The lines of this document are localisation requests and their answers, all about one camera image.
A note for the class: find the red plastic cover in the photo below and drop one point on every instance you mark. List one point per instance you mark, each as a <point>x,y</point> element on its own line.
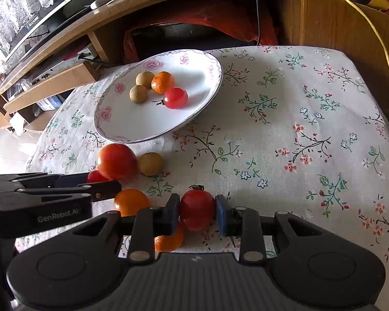
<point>214,16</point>

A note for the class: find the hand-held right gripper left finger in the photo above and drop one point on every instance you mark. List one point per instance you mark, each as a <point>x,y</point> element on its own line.
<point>172,213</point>

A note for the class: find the wooden television cabinet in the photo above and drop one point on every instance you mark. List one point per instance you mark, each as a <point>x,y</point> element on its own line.
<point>337,22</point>

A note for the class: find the small white device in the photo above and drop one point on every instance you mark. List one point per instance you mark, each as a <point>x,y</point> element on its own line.
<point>97,4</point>

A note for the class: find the black television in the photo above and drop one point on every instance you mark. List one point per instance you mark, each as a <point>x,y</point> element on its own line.
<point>39,19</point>

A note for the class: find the white floral bowl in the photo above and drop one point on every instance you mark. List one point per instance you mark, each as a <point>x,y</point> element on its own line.
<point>155,116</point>

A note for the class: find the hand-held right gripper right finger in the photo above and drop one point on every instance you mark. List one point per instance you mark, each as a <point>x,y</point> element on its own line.
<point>221,215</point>

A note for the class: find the small red tomato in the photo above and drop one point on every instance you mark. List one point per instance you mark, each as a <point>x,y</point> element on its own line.
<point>175,97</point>
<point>197,210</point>
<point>95,177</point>

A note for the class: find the large red tomato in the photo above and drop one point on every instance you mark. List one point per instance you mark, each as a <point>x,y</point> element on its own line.
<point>116,162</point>

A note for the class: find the white lace cloth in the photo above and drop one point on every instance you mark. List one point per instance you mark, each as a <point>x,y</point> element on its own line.
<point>16,6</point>

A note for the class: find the brown longan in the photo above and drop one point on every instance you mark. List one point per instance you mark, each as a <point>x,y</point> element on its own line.
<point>150,163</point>
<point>138,94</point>
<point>145,79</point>

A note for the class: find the floral tablecloth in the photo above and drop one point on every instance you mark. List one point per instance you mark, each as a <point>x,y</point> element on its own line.
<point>278,136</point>

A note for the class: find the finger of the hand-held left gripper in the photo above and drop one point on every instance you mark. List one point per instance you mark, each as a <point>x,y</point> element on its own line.
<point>107,190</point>
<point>73,180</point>

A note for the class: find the small orange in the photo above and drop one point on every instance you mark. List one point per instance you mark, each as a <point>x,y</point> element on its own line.
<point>163,82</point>
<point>131,202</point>
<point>171,243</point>

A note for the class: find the silver set-top box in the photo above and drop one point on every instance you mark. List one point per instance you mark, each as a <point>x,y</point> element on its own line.
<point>52,71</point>

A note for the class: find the blue and white box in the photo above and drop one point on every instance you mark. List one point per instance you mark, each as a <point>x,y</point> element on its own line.
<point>50,103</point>

